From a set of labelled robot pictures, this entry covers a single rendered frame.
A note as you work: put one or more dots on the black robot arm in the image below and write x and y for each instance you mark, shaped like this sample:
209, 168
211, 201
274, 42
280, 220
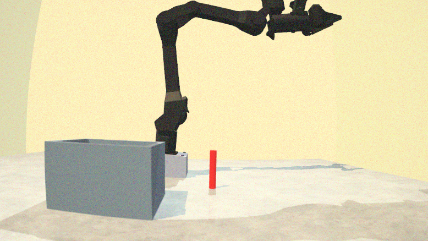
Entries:
169, 21

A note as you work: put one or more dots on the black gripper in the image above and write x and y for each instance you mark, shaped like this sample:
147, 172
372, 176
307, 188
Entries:
317, 20

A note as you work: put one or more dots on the red peg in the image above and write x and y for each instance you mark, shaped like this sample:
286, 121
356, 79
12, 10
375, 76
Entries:
212, 173

